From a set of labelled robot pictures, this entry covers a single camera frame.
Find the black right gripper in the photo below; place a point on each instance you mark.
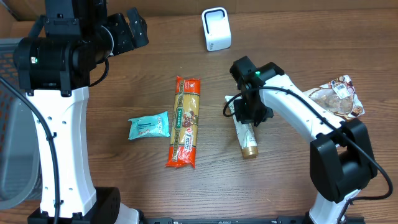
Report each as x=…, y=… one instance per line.
x=245, y=117

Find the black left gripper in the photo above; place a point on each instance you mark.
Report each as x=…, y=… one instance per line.
x=125, y=34

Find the white Pantene tube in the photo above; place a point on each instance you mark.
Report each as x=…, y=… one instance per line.
x=246, y=138

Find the red San Remo spaghetti pack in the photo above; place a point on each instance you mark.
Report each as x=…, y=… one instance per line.
x=185, y=117

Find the brown white snack bag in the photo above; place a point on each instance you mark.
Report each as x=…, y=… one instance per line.
x=338, y=97

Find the teal wipes packet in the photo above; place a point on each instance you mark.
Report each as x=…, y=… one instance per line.
x=150, y=126

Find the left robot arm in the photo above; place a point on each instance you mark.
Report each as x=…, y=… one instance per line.
x=54, y=63

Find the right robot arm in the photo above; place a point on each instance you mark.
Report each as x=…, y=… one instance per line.
x=341, y=157

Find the white barcode scanner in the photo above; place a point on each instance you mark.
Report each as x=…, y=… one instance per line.
x=216, y=29

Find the brown cardboard backdrop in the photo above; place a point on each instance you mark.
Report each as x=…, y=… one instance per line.
x=193, y=7

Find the grey plastic mesh basket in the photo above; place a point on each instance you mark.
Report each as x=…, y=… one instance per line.
x=20, y=161

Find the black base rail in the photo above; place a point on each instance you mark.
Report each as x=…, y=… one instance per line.
x=278, y=220

